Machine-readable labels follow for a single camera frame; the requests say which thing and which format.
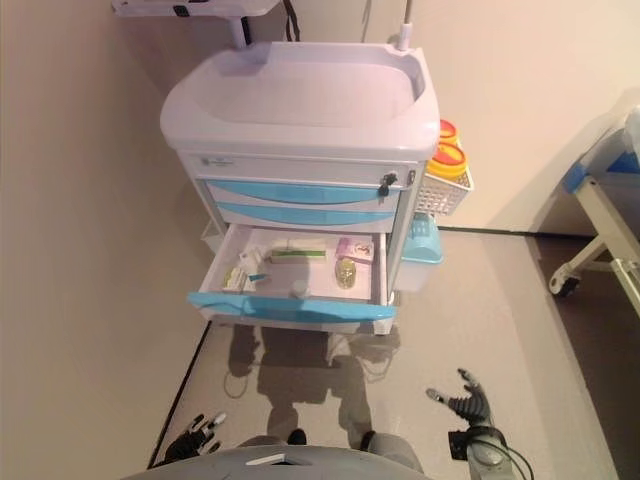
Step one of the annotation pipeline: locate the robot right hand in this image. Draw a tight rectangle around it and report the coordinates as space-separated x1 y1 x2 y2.
425 368 494 427

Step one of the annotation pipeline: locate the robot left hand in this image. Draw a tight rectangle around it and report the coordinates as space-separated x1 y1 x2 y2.
164 412 227 464

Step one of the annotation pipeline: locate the blue front medicine drawer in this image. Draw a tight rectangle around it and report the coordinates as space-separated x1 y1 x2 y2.
186 224 397 322

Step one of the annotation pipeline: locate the clear yellow capsule bottle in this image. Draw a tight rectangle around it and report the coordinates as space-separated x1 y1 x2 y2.
333 257 357 290

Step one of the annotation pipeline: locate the blue white medicine box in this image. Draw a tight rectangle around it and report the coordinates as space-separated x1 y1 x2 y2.
237 246 271 294

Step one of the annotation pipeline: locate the pink medicine box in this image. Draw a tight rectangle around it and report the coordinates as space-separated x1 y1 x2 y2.
334 236 376 264

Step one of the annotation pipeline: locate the blue front cart drawer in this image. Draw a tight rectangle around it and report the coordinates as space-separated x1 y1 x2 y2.
212 199 399 227
198 177 403 205

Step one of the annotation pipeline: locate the grey robot torso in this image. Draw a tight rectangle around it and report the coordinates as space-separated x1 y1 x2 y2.
147 446 426 480

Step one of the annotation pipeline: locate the blue lid waste bin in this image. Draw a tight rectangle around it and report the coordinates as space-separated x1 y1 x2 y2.
399 212 446 294

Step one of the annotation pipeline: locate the small green white box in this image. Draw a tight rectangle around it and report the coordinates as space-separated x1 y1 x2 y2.
222 267 251 292

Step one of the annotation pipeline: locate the white plastic side bin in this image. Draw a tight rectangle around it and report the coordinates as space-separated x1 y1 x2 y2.
200 219 221 251

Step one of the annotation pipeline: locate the long white green box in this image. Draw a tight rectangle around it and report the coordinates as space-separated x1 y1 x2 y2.
268 235 330 265

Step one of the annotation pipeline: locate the yellow sharps container red lid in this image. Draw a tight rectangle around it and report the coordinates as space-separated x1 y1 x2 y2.
430 142 471 179
438 118 462 146

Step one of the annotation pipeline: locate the white medical cart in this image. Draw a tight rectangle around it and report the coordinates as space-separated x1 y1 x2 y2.
159 40 441 337

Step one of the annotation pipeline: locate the white IV pole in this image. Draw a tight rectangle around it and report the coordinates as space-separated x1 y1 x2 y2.
397 0 416 51

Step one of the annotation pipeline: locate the white overbed table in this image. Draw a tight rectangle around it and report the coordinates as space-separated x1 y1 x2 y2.
110 0 281 51

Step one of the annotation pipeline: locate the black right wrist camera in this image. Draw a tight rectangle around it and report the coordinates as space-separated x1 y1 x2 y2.
448 429 474 461

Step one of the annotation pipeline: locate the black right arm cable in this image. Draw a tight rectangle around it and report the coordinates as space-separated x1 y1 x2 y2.
499 439 534 480

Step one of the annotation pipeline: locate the white wire basket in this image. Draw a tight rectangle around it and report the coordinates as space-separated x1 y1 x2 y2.
418 167 475 219

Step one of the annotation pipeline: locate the dark blue strap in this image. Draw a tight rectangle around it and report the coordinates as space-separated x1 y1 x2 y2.
283 0 302 44

